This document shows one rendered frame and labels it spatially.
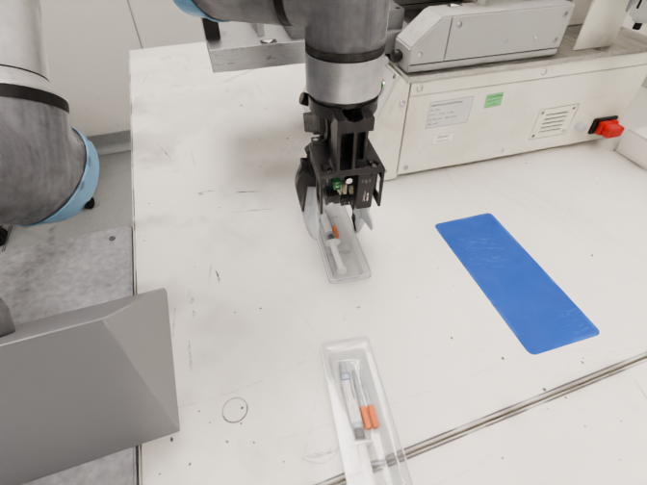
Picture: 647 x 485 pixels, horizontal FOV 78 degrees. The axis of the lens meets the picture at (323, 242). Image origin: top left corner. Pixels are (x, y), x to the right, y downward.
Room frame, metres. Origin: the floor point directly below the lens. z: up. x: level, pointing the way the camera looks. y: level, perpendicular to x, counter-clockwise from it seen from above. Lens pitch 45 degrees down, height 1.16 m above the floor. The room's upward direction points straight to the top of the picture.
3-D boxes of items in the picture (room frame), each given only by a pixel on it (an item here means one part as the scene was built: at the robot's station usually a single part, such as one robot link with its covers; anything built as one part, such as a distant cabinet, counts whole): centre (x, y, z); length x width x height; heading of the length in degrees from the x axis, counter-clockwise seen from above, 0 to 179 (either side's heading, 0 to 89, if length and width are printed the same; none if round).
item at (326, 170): (0.39, -0.02, 0.92); 0.09 x 0.08 x 0.12; 12
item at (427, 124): (0.76, -0.25, 0.84); 0.53 x 0.37 x 0.17; 106
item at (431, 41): (0.62, -0.22, 0.96); 0.26 x 0.05 x 0.07; 106
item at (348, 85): (0.39, -0.02, 1.00); 0.08 x 0.08 x 0.05
